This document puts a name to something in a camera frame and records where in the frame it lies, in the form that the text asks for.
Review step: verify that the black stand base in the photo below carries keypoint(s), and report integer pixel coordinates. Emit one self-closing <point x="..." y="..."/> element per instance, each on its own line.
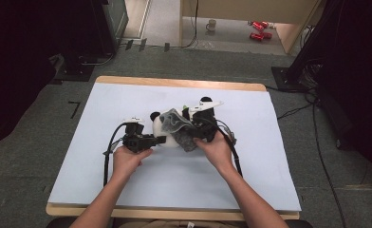
<point x="75" y="71"/>

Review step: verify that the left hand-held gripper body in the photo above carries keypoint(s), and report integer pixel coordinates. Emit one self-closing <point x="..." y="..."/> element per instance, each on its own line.
<point x="136" y="141"/>

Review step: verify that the black tape strip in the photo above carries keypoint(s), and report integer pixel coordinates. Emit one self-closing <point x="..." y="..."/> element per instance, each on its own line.
<point x="142" y="44"/>
<point x="167" y="47"/>

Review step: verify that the dark curtain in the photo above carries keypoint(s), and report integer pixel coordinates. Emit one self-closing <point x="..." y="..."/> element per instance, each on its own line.
<point x="364" y="79"/>
<point x="16" y="63"/>

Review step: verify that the person's right hand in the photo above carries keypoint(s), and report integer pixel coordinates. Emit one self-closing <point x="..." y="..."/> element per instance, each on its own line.
<point x="219" y="152"/>

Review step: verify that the wooden table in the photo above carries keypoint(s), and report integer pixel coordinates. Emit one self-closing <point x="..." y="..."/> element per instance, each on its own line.
<point x="174" y="83"/>

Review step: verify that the black cabinet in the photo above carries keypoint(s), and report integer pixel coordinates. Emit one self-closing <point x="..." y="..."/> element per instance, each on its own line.
<point x="106" y="28"/>

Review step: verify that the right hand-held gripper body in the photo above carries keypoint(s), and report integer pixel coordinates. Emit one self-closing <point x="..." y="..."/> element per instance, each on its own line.
<point x="204" y="126"/>

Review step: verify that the person's left hand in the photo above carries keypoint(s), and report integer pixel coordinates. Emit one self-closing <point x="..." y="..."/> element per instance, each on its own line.
<point x="127" y="163"/>

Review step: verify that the beige mug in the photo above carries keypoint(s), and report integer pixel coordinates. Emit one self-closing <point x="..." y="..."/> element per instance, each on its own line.
<point x="211" y="24"/>

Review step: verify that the red can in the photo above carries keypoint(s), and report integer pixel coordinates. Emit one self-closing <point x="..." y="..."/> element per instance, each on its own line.
<point x="256" y="36"/>
<point x="257" y="26"/>
<point x="265" y="24"/>
<point x="267" y="35"/>

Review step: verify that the black metal stand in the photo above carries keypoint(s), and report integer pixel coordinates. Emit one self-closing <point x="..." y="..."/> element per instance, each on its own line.
<point x="313" y="38"/>

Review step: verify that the panda plush toy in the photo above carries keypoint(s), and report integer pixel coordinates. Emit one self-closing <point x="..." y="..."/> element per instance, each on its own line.
<point x="158" y="128"/>

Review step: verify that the grey fluffy cloth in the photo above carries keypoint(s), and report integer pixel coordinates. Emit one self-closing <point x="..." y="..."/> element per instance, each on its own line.
<point x="174" y="122"/>

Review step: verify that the person's lap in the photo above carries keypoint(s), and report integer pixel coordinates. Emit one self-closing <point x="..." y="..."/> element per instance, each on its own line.
<point x="149" y="224"/>

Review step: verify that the beige wooden desk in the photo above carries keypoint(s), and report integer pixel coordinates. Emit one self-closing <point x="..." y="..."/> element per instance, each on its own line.
<point x="238" y="8"/>

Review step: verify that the angled black tape mark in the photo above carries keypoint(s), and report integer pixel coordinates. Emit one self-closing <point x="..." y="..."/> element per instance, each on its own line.
<point x="76" y="106"/>

